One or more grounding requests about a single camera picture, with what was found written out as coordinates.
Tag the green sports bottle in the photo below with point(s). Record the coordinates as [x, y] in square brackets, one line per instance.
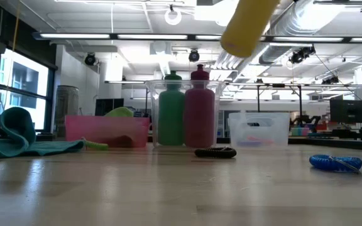
[171, 119]

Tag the purple sports bottle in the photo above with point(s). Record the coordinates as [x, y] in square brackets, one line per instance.
[200, 119]

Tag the black coil wristband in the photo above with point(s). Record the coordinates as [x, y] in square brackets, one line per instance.
[215, 153]

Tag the green microfiber cloth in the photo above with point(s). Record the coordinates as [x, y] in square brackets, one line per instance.
[119, 112]

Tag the purple coil wristband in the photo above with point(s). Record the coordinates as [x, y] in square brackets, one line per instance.
[247, 144]

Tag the red-orange coil wristband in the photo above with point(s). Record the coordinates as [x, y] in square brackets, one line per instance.
[259, 139]

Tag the green coil wristband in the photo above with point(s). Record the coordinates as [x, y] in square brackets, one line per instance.
[96, 145]

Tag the yellow sports bottle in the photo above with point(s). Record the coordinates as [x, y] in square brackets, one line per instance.
[247, 28]

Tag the blue coil wristband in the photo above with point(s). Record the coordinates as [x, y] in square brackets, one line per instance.
[325, 163]

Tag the teal microfiber cloth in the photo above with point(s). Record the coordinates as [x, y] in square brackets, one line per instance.
[17, 125]

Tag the black background robot arm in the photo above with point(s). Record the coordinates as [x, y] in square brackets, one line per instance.
[306, 119]

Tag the large clear plastic bin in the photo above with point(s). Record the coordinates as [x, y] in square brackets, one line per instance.
[152, 94]

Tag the black ceiling spotlight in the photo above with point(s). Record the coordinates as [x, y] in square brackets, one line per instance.
[90, 59]
[194, 56]

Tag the pink plastic bin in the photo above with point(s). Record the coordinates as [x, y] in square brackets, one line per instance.
[105, 132]

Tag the black background rack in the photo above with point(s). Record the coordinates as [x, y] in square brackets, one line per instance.
[258, 100]

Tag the black cabinet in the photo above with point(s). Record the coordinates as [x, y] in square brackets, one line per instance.
[100, 106]

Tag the small clear plastic bin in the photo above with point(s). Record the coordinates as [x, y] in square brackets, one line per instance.
[278, 125]

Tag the long ceiling light fixture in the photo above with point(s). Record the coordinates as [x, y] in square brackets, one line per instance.
[113, 36]

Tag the silver can with black lid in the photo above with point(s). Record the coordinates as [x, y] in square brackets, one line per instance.
[67, 106]

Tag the colourful stacked blocks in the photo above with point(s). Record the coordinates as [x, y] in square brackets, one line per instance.
[300, 131]

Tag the large dark-framed window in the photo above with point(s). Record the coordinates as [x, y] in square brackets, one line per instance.
[24, 78]

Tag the black computer monitor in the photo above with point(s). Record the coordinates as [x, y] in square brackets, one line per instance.
[349, 111]

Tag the black ceiling camera rig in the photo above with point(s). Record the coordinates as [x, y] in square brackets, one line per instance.
[330, 80]
[300, 56]

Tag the silver ventilation duct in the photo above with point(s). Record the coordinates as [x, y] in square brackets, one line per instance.
[300, 19]

